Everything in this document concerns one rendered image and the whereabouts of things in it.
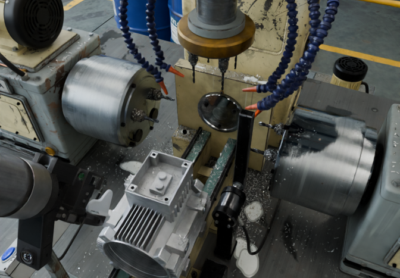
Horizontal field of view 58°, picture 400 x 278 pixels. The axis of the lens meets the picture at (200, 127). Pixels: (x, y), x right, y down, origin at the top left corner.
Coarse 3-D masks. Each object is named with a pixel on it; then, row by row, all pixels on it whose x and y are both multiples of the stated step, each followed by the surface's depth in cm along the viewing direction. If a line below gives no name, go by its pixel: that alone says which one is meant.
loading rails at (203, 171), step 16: (192, 144) 112; (208, 144) 118; (192, 160) 109; (224, 160) 109; (208, 176) 114; (224, 176) 105; (208, 192) 100; (208, 224) 102; (192, 256) 93; (112, 272) 84; (192, 272) 93
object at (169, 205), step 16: (160, 160) 82; (176, 160) 80; (144, 176) 80; (160, 176) 77; (176, 176) 80; (192, 176) 80; (128, 192) 74; (144, 192) 77; (160, 192) 75; (176, 192) 73; (160, 208) 73; (176, 208) 75
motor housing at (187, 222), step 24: (192, 192) 82; (144, 216) 73; (192, 216) 78; (96, 240) 77; (120, 240) 71; (144, 240) 71; (192, 240) 79; (120, 264) 82; (144, 264) 84; (168, 264) 72
